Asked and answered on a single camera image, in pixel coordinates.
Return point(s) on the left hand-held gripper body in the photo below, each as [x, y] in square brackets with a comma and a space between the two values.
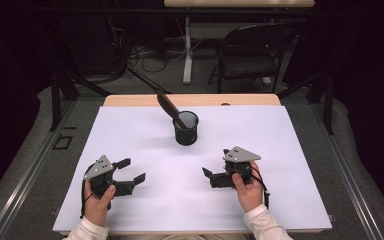
[100, 168]

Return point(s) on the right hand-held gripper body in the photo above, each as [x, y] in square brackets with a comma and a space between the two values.
[240, 154]

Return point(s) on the black mesh cup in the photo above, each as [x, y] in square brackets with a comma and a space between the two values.
[186, 137]

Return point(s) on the person's left hand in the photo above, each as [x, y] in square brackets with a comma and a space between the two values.
[96, 208]

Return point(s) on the person's right hand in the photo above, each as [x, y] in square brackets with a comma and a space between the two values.
[250, 196]

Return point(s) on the white table cover sheet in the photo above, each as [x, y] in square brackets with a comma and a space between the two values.
[146, 213]

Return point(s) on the light wooden table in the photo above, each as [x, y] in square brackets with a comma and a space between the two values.
[213, 99]

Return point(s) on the black folding chair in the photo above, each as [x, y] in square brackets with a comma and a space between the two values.
[250, 66]

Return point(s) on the wooden desk with white legs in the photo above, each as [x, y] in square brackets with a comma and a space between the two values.
[240, 2]

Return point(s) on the black horizontal metal bar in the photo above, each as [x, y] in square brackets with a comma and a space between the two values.
[113, 11]

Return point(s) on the grey metal floor rail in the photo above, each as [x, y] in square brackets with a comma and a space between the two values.
[30, 171]
[345, 173]

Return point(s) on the black metal frame stand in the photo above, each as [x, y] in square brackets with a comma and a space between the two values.
[55, 100]
[329, 106]

